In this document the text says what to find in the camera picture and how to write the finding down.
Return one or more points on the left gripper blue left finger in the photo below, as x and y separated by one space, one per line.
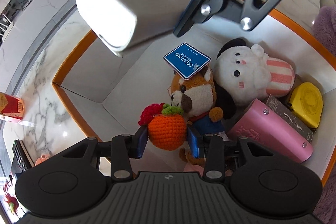
123 148

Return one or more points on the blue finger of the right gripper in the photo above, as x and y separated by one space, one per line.
196 11

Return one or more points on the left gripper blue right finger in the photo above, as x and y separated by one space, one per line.
209 147

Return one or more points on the orange crochet fruit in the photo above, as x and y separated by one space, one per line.
165 124

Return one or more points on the red panda plush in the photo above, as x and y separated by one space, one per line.
193 90

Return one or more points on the pink notebook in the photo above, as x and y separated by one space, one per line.
264 126

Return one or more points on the white rectangular box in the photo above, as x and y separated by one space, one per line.
122 24

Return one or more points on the white dog plush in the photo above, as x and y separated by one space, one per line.
243 74

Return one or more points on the photo card box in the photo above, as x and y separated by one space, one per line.
281 110

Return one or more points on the yellow round case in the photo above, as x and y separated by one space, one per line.
306 103

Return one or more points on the pink fabric pouch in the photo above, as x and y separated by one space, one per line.
194 168

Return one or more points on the orange storage box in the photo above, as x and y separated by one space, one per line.
106 94

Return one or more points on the black remote control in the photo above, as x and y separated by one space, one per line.
20 162

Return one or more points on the red yellow drink carton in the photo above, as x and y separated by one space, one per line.
11 108

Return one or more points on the red flower decoration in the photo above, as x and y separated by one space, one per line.
10 200

